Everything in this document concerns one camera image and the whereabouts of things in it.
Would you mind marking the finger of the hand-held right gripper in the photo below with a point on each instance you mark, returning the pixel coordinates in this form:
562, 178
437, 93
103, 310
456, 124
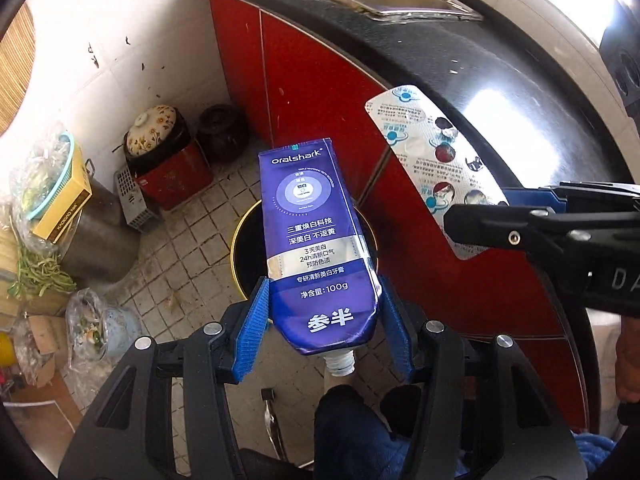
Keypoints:
532, 196
500, 227

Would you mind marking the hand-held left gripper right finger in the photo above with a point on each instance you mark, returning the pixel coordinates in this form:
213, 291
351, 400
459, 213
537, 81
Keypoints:
397, 335

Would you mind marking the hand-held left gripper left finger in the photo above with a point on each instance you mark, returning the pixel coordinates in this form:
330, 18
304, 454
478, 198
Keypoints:
252, 330

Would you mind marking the black trash bin yellow rim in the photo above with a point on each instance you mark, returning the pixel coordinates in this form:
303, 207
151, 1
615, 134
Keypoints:
245, 255

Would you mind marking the purple toothpaste tube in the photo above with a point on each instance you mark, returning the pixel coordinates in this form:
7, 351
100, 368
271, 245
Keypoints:
310, 260

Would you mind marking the silver pill blister pack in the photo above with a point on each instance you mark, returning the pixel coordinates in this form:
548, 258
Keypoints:
425, 155

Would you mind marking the person's right hand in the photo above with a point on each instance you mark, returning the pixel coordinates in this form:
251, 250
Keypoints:
629, 360

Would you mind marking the red cabinet door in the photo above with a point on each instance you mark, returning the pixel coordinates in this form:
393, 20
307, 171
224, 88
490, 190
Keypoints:
500, 300
310, 85
232, 55

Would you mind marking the thin metal bar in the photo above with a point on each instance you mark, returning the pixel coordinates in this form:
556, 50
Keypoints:
272, 420

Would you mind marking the person's blue trouser leg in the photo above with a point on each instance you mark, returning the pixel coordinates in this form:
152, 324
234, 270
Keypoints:
350, 435

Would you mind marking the plastic bag with food scraps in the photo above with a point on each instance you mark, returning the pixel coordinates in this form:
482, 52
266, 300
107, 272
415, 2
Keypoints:
117, 330

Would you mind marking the black gas stove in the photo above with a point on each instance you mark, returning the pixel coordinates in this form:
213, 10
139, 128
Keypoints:
625, 65

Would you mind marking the red box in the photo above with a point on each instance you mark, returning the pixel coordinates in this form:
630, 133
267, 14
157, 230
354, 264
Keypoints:
175, 180

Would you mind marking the grey plastic basket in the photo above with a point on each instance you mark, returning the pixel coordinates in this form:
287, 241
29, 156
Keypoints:
132, 202

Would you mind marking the large metal pot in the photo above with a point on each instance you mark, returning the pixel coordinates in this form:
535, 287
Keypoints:
95, 240

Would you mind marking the dark brown jar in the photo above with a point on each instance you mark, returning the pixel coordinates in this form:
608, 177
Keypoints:
220, 130

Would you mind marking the brown cardboard box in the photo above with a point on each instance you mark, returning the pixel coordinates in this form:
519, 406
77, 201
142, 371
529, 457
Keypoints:
45, 335

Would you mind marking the pile of green beans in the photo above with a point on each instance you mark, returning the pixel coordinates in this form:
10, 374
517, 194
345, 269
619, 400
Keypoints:
40, 275

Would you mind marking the brown wooden board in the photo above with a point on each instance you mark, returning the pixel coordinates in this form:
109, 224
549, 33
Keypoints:
45, 405

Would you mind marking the floral lidded ceramic pot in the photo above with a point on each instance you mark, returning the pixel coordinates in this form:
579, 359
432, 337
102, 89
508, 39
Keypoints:
152, 130

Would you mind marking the yellow cardboard box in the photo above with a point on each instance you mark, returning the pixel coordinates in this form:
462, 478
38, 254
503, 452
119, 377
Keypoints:
62, 205

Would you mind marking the teal plastic basket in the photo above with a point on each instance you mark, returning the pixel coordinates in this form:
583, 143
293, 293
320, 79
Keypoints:
74, 146

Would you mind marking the bamboo mat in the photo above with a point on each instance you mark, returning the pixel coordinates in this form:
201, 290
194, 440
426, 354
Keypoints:
17, 60

